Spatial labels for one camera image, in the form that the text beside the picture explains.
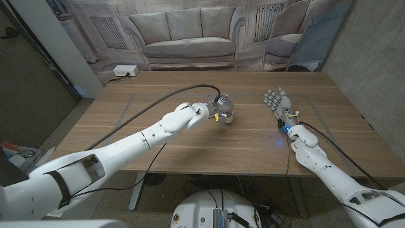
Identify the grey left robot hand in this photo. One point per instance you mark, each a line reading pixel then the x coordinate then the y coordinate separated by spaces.
pixel 225 104

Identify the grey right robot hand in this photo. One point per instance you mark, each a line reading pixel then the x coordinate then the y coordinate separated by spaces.
pixel 283 106

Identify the white smiley sticker tape roll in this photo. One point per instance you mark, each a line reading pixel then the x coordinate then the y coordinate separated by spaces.
pixel 231 119

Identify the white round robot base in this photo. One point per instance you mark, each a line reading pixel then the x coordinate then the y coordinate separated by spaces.
pixel 196 209

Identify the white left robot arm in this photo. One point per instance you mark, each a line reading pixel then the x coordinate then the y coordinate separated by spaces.
pixel 126 149

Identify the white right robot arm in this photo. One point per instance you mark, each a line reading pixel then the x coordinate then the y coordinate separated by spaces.
pixel 332 174

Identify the blue grey leaning board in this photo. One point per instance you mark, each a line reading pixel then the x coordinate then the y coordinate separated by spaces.
pixel 319 38

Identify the printed living room backdrop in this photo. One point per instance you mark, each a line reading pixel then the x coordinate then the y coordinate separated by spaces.
pixel 190 31

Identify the grey metal table leg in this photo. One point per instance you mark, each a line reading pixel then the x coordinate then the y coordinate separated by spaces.
pixel 136 193
pixel 299 199

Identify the white power strip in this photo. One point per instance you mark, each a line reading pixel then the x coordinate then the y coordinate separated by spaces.
pixel 125 70

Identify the black power adapter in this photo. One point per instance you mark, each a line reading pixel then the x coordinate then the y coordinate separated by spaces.
pixel 276 218

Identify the silver electronics box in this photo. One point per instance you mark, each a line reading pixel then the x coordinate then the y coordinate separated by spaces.
pixel 220 219

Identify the black bulky object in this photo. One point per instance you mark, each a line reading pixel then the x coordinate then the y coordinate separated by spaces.
pixel 9 171

